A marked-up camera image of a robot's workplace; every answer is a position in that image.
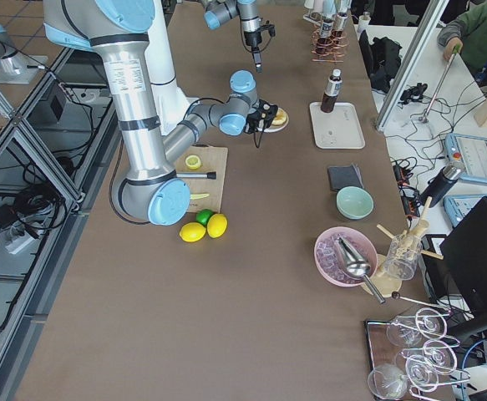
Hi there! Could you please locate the yellow lemon lower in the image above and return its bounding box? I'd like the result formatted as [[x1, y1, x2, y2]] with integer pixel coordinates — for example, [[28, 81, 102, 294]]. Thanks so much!
[[179, 221, 206, 243]]

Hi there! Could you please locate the white round plate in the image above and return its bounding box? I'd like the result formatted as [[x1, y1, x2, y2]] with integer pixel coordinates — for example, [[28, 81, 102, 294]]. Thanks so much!
[[264, 116, 289, 133]]

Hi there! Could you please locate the copper wire bottle rack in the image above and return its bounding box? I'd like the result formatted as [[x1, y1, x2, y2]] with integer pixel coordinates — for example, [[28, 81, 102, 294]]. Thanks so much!
[[311, 13, 348, 64]]

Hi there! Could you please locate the wooden mug tree stand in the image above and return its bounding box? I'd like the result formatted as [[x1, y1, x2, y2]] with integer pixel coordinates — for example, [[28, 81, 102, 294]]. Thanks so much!
[[377, 196, 444, 298]]

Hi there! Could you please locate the bottle lying in rack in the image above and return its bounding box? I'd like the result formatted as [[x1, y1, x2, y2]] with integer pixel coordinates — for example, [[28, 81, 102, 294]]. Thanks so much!
[[319, 17, 333, 39]]

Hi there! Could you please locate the teach pendant tablet near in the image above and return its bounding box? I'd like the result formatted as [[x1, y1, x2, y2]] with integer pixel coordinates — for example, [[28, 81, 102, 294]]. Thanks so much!
[[443, 194, 487, 227]]

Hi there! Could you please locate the glazed ring donut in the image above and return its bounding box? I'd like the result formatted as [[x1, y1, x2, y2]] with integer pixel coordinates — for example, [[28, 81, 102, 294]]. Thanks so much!
[[271, 108, 287, 126]]

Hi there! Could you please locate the steel ice scoop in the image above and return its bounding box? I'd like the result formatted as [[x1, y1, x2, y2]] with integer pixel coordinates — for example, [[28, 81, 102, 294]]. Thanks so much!
[[337, 236, 385, 304]]

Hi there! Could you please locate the green lime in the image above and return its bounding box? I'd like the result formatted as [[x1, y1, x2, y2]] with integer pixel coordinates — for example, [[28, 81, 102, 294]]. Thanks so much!
[[195, 209, 215, 226]]

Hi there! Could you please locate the steel cylindrical muddler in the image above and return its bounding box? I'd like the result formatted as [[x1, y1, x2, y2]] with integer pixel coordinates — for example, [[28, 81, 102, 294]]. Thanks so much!
[[176, 171, 217, 180]]

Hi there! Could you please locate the cream rabbit tray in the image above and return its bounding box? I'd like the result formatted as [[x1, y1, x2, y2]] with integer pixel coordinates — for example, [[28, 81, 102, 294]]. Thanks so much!
[[309, 102, 365, 150]]

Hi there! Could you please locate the teach pendant tablet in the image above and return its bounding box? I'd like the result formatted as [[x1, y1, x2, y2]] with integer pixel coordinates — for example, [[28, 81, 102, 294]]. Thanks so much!
[[443, 194, 487, 227], [444, 133, 487, 185]]

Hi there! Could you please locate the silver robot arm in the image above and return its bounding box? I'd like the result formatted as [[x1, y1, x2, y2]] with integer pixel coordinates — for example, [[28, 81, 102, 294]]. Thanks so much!
[[43, 1, 277, 226], [200, 0, 276, 73]]

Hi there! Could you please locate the black computer monitor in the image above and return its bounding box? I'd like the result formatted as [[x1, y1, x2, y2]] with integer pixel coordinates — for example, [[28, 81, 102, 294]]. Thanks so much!
[[441, 196, 487, 313]]

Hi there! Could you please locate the pink bowl with ice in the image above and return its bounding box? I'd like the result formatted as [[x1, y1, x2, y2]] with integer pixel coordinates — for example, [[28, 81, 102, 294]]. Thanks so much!
[[314, 226, 378, 287]]

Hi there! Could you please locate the black thermos bottle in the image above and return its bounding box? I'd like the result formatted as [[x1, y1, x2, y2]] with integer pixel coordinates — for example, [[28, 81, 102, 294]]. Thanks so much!
[[419, 161, 465, 208]]

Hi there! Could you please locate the dark tea bottle on tray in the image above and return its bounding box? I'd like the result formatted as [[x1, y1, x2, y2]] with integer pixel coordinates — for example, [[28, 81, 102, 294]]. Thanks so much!
[[321, 69, 342, 113]]

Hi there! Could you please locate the wooden cutting board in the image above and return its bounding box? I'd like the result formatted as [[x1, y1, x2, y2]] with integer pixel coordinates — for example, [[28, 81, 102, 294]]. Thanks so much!
[[175, 145, 228, 212]]

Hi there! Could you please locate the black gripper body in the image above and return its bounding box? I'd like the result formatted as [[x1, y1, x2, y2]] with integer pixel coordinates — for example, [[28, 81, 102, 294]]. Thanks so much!
[[244, 99, 277, 134], [243, 20, 276, 54]]

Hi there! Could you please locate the mint green bowl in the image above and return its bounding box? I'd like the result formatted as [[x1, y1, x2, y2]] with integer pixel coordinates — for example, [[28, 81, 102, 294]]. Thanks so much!
[[336, 186, 374, 220]]

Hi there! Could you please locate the yellow plastic knife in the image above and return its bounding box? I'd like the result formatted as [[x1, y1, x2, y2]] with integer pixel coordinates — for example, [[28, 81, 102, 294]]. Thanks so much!
[[190, 192, 210, 200]]

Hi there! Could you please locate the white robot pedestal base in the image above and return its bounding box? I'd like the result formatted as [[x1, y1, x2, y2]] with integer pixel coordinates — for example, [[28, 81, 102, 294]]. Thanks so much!
[[145, 0, 195, 136]]

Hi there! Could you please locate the grey folded cloth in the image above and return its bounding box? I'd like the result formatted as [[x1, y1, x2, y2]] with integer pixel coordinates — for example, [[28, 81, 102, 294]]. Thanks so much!
[[327, 164, 364, 191]]

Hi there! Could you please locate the aluminium frame post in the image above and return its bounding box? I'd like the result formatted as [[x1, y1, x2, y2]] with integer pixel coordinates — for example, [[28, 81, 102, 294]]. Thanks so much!
[[375, 0, 449, 134]]

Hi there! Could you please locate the yellow lemon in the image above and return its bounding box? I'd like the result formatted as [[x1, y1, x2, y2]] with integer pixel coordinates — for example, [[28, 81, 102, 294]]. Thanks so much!
[[206, 213, 228, 238], [179, 221, 206, 243]]

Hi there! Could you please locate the seated person green jacket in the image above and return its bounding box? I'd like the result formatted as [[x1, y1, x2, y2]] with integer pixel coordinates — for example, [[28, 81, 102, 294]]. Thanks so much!
[[437, 1, 487, 87]]

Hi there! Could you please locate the clear glass pitcher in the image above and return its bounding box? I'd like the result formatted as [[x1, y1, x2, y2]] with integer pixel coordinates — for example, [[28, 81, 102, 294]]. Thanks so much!
[[383, 233, 421, 281]]

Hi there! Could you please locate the teach pendant tablet far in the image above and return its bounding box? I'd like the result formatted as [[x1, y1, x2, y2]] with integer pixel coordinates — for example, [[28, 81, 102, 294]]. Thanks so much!
[[444, 133, 487, 185]]

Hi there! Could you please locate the wine glass on rack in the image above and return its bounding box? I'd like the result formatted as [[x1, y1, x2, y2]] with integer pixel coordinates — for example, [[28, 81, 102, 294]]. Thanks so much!
[[386, 315, 423, 348]]

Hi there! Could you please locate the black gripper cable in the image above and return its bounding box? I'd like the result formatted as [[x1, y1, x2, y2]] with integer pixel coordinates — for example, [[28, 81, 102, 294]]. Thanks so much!
[[253, 120, 269, 150]]

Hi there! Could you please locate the yellow lemon upper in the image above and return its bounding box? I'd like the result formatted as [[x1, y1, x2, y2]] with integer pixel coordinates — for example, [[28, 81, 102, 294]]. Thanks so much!
[[206, 213, 228, 238]]

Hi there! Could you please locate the half lemon slice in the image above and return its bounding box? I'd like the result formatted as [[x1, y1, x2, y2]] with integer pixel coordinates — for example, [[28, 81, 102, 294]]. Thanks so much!
[[185, 155, 202, 170]]

